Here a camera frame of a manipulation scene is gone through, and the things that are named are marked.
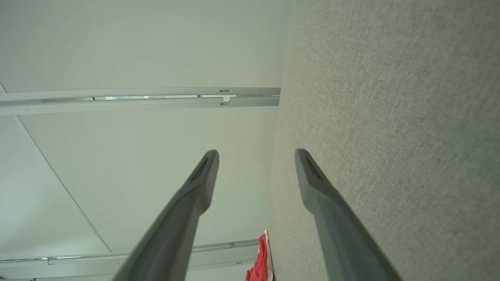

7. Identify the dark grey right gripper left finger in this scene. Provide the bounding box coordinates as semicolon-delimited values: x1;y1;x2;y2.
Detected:
112;149;220;281

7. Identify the grey fabric sofa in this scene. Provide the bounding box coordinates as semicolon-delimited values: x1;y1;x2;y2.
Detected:
267;0;500;281

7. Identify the red Bulls basketball jersey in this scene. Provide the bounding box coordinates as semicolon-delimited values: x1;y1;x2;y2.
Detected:
245;230;274;281

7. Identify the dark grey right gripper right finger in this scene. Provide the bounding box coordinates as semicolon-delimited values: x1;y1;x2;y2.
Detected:
295;148;403;281

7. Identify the grey metal partition post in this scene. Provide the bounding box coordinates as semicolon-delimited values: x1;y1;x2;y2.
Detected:
0;87;281;116
0;239;261;281

